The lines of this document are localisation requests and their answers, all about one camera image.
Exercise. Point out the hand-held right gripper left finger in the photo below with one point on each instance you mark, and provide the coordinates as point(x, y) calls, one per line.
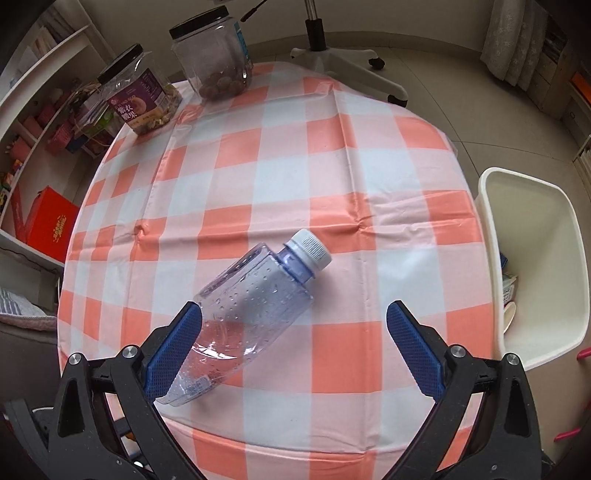
point(171, 355)

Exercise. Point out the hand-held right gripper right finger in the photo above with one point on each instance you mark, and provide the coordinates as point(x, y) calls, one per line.
point(415, 350)

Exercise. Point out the clear plastic bottle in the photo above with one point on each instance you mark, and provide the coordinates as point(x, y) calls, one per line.
point(258, 286)

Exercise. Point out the white plastic bin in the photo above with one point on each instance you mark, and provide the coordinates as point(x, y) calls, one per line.
point(540, 258)

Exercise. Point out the grey striped cushion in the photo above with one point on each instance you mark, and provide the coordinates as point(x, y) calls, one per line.
point(23, 309)

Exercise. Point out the red gift box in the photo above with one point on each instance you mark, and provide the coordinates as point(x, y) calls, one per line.
point(46, 226)

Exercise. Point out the orange white checkered tablecloth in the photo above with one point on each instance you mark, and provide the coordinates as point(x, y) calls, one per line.
point(286, 184)

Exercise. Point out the purple label nut jar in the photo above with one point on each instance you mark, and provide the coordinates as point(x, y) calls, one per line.
point(143, 101)

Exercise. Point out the wooden bookshelf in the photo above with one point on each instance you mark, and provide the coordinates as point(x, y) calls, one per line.
point(572, 92)

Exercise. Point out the clear plastic nut jar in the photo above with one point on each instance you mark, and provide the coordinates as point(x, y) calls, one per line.
point(217, 55)

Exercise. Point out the white shelf unit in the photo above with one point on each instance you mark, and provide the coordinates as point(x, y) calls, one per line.
point(41, 78)

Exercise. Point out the grey office chair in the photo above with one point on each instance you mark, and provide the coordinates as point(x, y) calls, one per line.
point(332, 55)

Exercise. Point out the pale patterned curtain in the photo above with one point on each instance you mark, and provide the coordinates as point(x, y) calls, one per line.
point(512, 37)

